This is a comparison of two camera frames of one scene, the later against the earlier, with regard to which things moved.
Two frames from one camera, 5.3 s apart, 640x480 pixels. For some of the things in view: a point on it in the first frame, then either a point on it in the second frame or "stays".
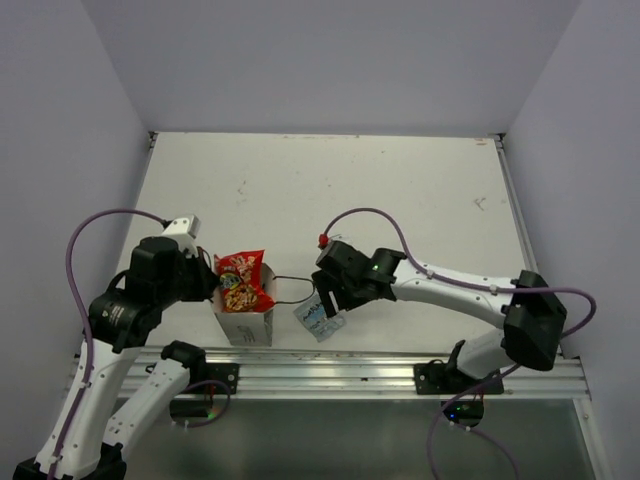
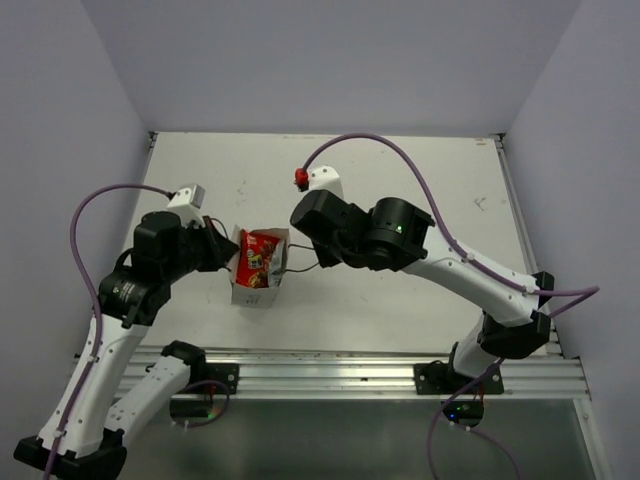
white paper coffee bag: (249, 329) to (257, 296)
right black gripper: (325, 283) to (325, 258)
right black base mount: (439, 378) stays
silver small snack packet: (315, 317) to (277, 264)
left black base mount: (225, 372) stays
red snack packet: (240, 278) to (255, 249)
